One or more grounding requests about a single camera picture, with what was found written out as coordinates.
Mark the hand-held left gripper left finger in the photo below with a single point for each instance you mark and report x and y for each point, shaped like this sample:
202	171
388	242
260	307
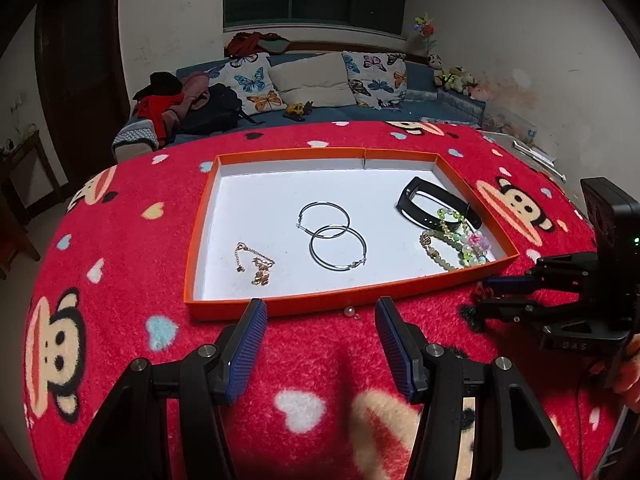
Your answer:
245	350

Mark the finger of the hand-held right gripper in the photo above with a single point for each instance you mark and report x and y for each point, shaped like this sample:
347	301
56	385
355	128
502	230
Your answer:
505	311
507	283

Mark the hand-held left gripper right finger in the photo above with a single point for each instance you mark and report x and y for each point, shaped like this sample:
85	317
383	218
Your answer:
395	350

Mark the black smart watch band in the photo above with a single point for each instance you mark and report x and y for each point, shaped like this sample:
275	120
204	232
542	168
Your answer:
415	215

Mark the silver hoop earring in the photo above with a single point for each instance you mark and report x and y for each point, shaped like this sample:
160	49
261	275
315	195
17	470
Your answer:
322	203
311	249

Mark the orange cardboard box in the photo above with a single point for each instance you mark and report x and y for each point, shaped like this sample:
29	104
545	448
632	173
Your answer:
280	220

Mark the person's right hand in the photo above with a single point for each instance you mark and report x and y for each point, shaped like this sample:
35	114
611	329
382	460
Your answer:
631	375

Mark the small pink bead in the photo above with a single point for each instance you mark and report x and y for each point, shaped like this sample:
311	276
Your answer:
350	311

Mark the red monkey print blanket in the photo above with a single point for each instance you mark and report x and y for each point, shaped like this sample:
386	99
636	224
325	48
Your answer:
320	360

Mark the pink plush toy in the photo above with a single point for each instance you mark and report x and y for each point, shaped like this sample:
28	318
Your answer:
481	92

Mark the beige plush toy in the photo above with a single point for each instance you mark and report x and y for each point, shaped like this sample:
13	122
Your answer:
467	80

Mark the plush toy in yellow vest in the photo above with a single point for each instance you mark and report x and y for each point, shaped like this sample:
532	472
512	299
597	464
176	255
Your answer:
447	78

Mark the blue sofa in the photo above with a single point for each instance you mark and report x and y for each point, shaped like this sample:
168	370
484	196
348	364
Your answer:
425	85

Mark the panda plush toy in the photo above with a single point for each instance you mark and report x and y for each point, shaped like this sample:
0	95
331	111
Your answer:
436	62

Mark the grey patterned cushion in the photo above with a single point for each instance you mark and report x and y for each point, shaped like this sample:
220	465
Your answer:
135	137

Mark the black backpack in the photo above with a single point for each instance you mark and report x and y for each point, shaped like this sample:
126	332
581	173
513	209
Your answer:
215	110

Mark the small butterfly print pillow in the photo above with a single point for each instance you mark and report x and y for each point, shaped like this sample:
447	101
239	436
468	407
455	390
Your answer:
377	77

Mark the yellow toy truck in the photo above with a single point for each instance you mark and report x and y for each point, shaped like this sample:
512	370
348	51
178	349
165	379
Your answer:
298	110

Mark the red garment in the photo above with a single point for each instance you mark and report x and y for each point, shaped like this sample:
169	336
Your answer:
152	107

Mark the pink garment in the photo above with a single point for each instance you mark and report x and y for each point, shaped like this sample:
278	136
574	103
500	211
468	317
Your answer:
192	92

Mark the large butterfly print pillow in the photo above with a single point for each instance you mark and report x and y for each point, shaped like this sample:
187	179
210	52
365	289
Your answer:
250	82

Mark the toy flower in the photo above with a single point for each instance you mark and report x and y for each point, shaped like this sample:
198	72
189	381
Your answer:
425	27

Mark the black garment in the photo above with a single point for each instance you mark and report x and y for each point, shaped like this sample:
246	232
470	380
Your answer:
160	85

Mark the plain grey pillow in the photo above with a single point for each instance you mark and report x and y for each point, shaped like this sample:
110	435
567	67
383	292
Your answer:
312	80

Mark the wooden desk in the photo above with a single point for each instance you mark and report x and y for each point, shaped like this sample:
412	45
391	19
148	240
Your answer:
30	155

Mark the red and brown clothes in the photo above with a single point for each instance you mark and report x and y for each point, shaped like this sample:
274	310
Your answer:
255	42

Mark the dark wooden door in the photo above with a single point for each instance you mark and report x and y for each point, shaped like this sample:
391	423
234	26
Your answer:
80	75

